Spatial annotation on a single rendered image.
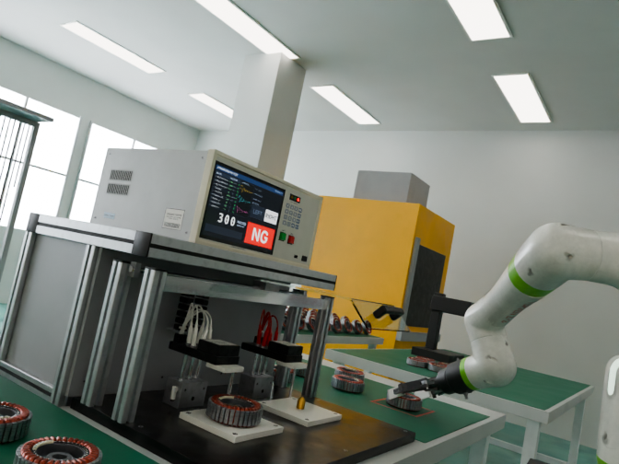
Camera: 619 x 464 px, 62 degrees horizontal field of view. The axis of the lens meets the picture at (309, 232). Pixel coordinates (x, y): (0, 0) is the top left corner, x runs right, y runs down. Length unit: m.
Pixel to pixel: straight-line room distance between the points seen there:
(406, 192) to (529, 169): 1.90
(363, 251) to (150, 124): 5.06
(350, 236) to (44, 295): 3.99
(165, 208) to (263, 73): 4.48
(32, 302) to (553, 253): 1.12
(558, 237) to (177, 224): 0.80
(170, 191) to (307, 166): 6.70
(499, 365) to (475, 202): 5.19
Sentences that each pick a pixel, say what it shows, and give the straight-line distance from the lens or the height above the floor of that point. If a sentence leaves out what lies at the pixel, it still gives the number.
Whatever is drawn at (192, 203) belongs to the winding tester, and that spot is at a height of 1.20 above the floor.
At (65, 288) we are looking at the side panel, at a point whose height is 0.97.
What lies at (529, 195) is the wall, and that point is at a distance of 6.48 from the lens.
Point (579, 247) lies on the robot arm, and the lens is 1.19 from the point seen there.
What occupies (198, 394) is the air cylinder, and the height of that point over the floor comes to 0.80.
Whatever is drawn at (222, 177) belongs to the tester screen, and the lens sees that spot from 1.15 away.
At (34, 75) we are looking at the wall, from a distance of 8.02.
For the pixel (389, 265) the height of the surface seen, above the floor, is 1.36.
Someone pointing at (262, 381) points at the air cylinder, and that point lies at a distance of 1.37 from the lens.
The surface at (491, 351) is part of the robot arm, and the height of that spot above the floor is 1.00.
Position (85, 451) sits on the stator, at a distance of 0.88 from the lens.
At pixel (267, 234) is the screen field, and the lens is 1.28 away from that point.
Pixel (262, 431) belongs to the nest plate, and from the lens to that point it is 1.09.
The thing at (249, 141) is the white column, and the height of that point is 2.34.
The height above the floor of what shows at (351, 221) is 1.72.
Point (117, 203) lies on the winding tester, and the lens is 1.34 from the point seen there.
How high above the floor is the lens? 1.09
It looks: 5 degrees up
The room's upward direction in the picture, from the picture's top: 11 degrees clockwise
